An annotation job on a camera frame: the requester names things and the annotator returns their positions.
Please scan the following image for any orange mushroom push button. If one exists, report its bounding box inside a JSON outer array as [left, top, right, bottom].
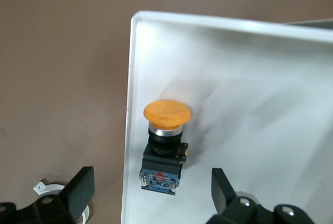
[[139, 98, 193, 196]]

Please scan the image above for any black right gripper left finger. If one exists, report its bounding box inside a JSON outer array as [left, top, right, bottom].
[[0, 166, 95, 224]]

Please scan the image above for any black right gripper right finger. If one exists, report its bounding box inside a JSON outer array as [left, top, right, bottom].
[[207, 168, 321, 224]]

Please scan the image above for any white drawer with button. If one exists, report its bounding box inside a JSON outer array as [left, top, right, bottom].
[[121, 10, 333, 224]]

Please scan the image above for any white curved plastic bracket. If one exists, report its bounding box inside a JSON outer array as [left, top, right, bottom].
[[33, 180, 92, 224]]

